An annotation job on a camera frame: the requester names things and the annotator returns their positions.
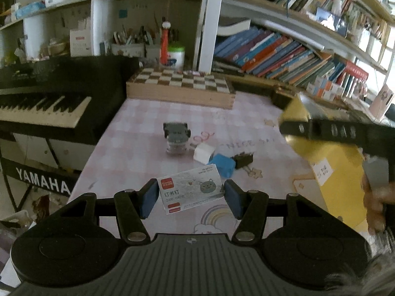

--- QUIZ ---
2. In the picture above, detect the black gold wooden box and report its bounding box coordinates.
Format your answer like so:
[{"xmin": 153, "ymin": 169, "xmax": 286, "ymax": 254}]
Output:
[{"xmin": 225, "ymin": 75, "xmax": 302, "ymax": 109}]

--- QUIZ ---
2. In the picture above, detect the grey stapler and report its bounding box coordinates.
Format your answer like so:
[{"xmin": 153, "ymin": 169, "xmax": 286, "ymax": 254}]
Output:
[{"xmin": 163, "ymin": 122, "xmax": 191, "ymax": 154}]

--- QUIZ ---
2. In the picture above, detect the red thick dictionary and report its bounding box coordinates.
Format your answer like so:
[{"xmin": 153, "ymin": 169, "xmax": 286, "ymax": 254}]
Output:
[{"xmin": 339, "ymin": 59, "xmax": 369, "ymax": 82}]

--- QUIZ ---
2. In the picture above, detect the person right hand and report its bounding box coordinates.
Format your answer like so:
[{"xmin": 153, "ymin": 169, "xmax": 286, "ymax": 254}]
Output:
[{"xmin": 361, "ymin": 174, "xmax": 392, "ymax": 235}]

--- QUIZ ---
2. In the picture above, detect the orange white medicine box lower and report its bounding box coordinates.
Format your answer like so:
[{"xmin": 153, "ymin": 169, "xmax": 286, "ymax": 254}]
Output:
[{"xmin": 306, "ymin": 84, "xmax": 336, "ymax": 101}]

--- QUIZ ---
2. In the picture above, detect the pink pen holder cup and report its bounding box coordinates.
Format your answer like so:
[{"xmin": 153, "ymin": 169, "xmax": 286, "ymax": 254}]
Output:
[{"xmin": 369, "ymin": 84, "xmax": 394, "ymax": 120}]

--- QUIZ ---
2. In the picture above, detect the yellow cardboard box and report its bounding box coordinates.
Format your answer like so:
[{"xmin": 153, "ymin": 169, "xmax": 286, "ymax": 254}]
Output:
[{"xmin": 297, "ymin": 146, "xmax": 368, "ymax": 234}]

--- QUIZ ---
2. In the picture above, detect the blue plastic piece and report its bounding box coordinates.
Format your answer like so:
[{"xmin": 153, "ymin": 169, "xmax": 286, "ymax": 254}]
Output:
[{"xmin": 208, "ymin": 154, "xmax": 236, "ymax": 178}]

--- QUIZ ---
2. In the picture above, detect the pink checkered tablecloth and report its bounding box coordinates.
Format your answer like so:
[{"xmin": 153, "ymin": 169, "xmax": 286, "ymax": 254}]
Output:
[{"xmin": 67, "ymin": 90, "xmax": 331, "ymax": 235}]

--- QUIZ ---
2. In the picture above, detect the white green lidded jar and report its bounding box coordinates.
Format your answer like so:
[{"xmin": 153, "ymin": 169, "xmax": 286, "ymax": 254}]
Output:
[{"xmin": 167, "ymin": 43, "xmax": 185, "ymax": 70}]

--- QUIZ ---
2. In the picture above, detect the gold tape roll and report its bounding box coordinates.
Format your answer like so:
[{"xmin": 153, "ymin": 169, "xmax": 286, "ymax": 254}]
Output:
[{"xmin": 278, "ymin": 93, "xmax": 364, "ymax": 168}]

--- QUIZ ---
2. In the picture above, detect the black Yamaha keyboard piano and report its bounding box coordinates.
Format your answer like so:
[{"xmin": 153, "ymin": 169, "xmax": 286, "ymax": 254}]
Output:
[{"xmin": 1, "ymin": 55, "xmax": 139, "ymax": 197}]

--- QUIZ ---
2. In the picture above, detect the wooden chess board box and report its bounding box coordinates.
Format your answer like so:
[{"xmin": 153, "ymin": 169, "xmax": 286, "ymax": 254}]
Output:
[{"xmin": 127, "ymin": 68, "xmax": 236, "ymax": 110}]

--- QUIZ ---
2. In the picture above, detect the white USB charger cube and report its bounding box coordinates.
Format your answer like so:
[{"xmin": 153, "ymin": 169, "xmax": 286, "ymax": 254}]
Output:
[{"xmin": 194, "ymin": 143, "xmax": 216, "ymax": 164}]

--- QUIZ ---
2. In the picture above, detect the black binder clip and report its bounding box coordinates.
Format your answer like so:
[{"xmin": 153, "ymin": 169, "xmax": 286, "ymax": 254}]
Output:
[{"xmin": 232, "ymin": 152, "xmax": 253, "ymax": 170}]

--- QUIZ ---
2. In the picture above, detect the white red staples box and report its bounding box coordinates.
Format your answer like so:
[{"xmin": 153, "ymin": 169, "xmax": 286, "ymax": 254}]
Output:
[{"xmin": 157, "ymin": 164, "xmax": 224, "ymax": 215}]

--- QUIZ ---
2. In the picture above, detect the white bookshelf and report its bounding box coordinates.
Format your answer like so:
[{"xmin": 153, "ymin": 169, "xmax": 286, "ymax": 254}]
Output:
[{"xmin": 1, "ymin": 0, "xmax": 394, "ymax": 78}]

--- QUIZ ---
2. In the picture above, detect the orange white medicine box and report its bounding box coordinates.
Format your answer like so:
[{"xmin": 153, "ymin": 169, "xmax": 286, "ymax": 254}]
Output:
[
  {"xmin": 313, "ymin": 77, "xmax": 344, "ymax": 96},
  {"xmin": 306, "ymin": 84, "xmax": 336, "ymax": 101}
]

